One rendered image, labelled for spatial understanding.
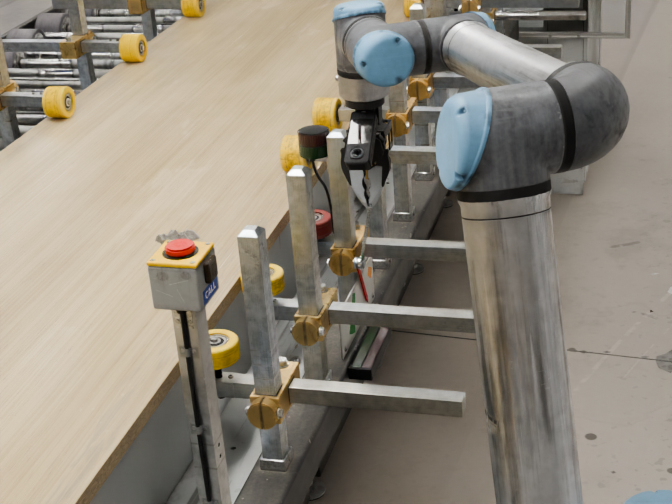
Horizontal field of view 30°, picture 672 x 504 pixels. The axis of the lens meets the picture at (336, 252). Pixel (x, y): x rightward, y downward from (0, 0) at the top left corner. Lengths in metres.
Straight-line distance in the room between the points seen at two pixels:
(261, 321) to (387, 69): 0.45
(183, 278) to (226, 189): 1.06
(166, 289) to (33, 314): 0.66
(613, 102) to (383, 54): 0.56
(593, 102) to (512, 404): 0.38
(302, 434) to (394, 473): 1.10
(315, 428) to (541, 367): 0.73
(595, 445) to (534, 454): 1.79
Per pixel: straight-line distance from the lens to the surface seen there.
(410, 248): 2.43
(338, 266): 2.40
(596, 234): 4.48
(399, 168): 2.87
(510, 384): 1.54
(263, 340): 1.95
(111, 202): 2.67
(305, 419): 2.20
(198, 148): 2.91
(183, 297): 1.62
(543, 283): 1.51
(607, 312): 3.97
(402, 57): 2.02
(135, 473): 2.06
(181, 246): 1.62
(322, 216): 2.47
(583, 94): 1.52
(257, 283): 1.91
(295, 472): 2.08
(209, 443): 1.76
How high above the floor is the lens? 1.91
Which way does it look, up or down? 26 degrees down
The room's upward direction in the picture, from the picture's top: 5 degrees counter-clockwise
